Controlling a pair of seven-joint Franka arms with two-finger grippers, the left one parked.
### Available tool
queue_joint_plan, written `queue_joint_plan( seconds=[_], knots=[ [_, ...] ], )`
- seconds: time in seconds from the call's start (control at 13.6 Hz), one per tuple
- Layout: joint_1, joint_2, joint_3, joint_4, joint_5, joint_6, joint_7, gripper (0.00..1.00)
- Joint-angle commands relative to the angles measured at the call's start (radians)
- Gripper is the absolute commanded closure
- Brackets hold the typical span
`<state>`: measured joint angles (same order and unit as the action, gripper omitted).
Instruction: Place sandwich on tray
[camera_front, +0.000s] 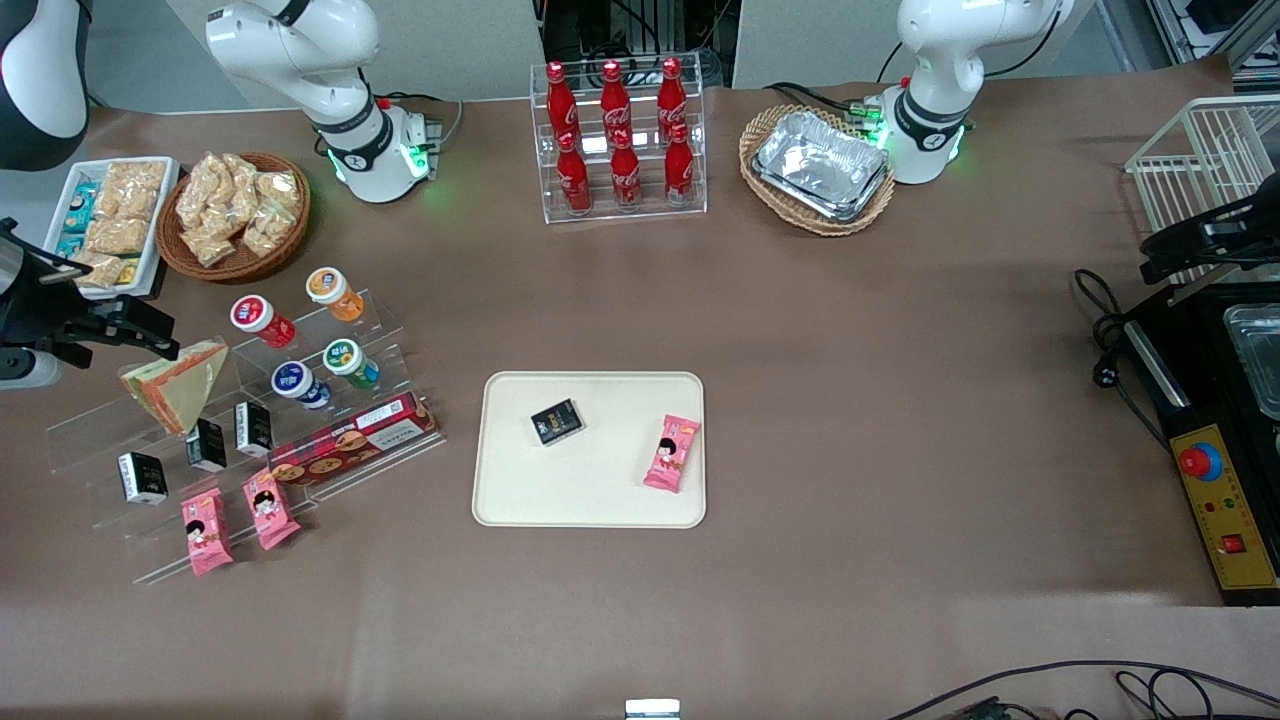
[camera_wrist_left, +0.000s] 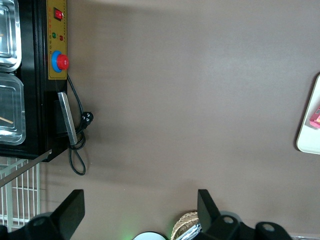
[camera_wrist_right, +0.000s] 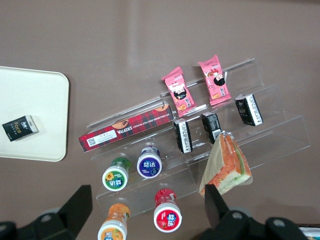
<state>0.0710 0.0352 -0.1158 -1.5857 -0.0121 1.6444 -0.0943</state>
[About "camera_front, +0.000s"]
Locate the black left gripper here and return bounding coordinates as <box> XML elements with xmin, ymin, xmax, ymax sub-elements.
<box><xmin>1139</xmin><ymin>188</ymin><xmax>1280</xmax><ymax>286</ymax></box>

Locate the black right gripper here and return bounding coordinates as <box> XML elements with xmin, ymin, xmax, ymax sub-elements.
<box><xmin>0</xmin><ymin>252</ymin><xmax>184</xmax><ymax>371</ymax></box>

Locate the triangular sandwich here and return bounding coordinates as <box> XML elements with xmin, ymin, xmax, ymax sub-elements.
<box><xmin>119</xmin><ymin>339</ymin><xmax>232</xmax><ymax>437</ymax></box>

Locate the metal tray in machine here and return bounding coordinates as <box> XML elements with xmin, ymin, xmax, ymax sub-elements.
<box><xmin>1221</xmin><ymin>302</ymin><xmax>1280</xmax><ymax>422</ymax></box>

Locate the beige plastic tray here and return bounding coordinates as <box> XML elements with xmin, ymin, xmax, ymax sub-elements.
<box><xmin>471</xmin><ymin>370</ymin><xmax>708</xmax><ymax>530</ymax></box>

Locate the rice crisp packet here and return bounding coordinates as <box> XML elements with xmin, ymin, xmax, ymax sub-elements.
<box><xmin>68</xmin><ymin>250</ymin><xmax>127</xmax><ymax>292</ymax></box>
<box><xmin>103</xmin><ymin>159</ymin><xmax>168</xmax><ymax>222</ymax></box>
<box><xmin>84</xmin><ymin>217</ymin><xmax>152</xmax><ymax>257</ymax></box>

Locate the clear crispy snack packet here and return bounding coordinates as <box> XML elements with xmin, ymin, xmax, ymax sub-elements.
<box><xmin>222</xmin><ymin>155</ymin><xmax>269</xmax><ymax>237</ymax></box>
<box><xmin>177</xmin><ymin>170</ymin><xmax>227</xmax><ymax>233</ymax></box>
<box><xmin>255</xmin><ymin>170</ymin><xmax>302</xmax><ymax>217</ymax></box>
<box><xmin>182</xmin><ymin>225</ymin><xmax>238</xmax><ymax>268</ymax></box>
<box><xmin>243</xmin><ymin>205</ymin><xmax>292</xmax><ymax>260</ymax></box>

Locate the clear acrylic stepped stand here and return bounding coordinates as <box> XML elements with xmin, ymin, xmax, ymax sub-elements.
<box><xmin>44</xmin><ymin>288</ymin><xmax>447</xmax><ymax>587</ymax></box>

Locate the red gum bottle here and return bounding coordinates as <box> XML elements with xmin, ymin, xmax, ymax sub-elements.
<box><xmin>229</xmin><ymin>294</ymin><xmax>297</xmax><ymax>350</ymax></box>

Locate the small black carton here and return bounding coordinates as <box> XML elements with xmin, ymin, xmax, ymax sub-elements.
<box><xmin>184</xmin><ymin>417</ymin><xmax>229</xmax><ymax>474</ymax></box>
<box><xmin>233</xmin><ymin>400</ymin><xmax>275</xmax><ymax>459</ymax></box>
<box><xmin>117</xmin><ymin>451</ymin><xmax>170</xmax><ymax>507</ymax></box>
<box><xmin>529</xmin><ymin>397</ymin><xmax>585</xmax><ymax>447</ymax></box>

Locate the white rectangular dish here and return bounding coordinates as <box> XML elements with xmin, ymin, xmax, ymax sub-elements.
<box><xmin>40</xmin><ymin>156</ymin><xmax>182</xmax><ymax>300</ymax></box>

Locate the blue gum bottle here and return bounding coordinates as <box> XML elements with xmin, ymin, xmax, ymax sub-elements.
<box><xmin>270</xmin><ymin>359</ymin><xmax>334</xmax><ymax>412</ymax></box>

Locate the brown round wicker basket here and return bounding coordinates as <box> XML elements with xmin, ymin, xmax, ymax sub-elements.
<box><xmin>154</xmin><ymin>151</ymin><xmax>312</xmax><ymax>284</ymax></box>

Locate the orange gum bottle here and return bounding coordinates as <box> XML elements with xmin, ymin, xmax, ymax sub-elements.
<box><xmin>304</xmin><ymin>266</ymin><xmax>367</xmax><ymax>324</ymax></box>

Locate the green gum bottle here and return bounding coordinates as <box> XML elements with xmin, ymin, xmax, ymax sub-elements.
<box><xmin>321</xmin><ymin>337</ymin><xmax>382</xmax><ymax>392</ymax></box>

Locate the red emergency stop button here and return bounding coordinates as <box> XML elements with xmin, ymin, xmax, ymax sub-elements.
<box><xmin>1178</xmin><ymin>442</ymin><xmax>1225</xmax><ymax>482</ymax></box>

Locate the pink cartoon snack packet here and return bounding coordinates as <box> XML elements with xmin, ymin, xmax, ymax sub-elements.
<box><xmin>242</xmin><ymin>467</ymin><xmax>302</xmax><ymax>552</ymax></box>
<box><xmin>180</xmin><ymin>487</ymin><xmax>236</xmax><ymax>578</ymax></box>
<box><xmin>642</xmin><ymin>413</ymin><xmax>702</xmax><ymax>495</ymax></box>

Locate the red tartan shortbread box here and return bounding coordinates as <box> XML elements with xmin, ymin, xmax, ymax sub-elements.
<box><xmin>267</xmin><ymin>391</ymin><xmax>440</xmax><ymax>489</ymax></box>

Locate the black sealing machine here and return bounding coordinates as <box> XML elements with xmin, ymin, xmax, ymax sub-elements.
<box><xmin>1118</xmin><ymin>282</ymin><xmax>1280</xmax><ymax>608</ymax></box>

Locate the white connector block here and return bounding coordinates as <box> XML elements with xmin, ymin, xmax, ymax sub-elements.
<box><xmin>398</xmin><ymin>103</ymin><xmax>448</xmax><ymax>173</ymax></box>

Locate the aluminium foil container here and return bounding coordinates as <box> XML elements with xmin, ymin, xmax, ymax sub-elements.
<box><xmin>751</xmin><ymin>109</ymin><xmax>892</xmax><ymax>224</ymax></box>

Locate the light oval wicker basket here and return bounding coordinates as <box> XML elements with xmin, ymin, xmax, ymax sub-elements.
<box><xmin>738</xmin><ymin>103</ymin><xmax>897</xmax><ymax>238</ymax></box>

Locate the red cola bottle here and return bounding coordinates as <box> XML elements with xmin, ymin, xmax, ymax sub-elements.
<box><xmin>599</xmin><ymin>60</ymin><xmax>634</xmax><ymax>142</ymax></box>
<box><xmin>663</xmin><ymin>122</ymin><xmax>696</xmax><ymax>205</ymax></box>
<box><xmin>656</xmin><ymin>56</ymin><xmax>689</xmax><ymax>137</ymax></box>
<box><xmin>555</xmin><ymin>129</ymin><xmax>594</xmax><ymax>215</ymax></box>
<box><xmin>545</xmin><ymin>61</ymin><xmax>580</xmax><ymax>142</ymax></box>
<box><xmin>609</xmin><ymin>127</ymin><xmax>644</xmax><ymax>210</ymax></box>

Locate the clear acrylic bottle rack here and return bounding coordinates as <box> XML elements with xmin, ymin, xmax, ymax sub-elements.
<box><xmin>529</xmin><ymin>60</ymin><xmax>709</xmax><ymax>226</ymax></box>

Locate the black equipment rack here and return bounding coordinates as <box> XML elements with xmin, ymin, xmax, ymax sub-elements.
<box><xmin>539</xmin><ymin>0</ymin><xmax>738</xmax><ymax>93</ymax></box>

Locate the white wire basket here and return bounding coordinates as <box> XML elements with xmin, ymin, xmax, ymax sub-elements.
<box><xmin>1124</xmin><ymin>94</ymin><xmax>1280</xmax><ymax>293</ymax></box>

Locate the black power cable with plug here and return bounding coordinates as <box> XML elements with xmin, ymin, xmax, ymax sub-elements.
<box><xmin>1073</xmin><ymin>267</ymin><xmax>1173</xmax><ymax>453</ymax></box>

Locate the metal shelf frame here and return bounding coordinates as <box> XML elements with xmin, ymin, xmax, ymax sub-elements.
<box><xmin>1148</xmin><ymin>0</ymin><xmax>1280</xmax><ymax>73</ymax></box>

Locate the connector block with cables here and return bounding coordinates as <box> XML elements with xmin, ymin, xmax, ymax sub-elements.
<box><xmin>764</xmin><ymin>79</ymin><xmax>893</xmax><ymax>138</ymax></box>

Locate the long black cable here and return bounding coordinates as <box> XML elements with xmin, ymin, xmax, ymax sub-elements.
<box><xmin>884</xmin><ymin>659</ymin><xmax>1280</xmax><ymax>720</ymax></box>

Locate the looped black cable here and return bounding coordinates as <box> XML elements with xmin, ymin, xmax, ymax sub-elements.
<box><xmin>1114</xmin><ymin>668</ymin><xmax>1213</xmax><ymax>720</ymax></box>

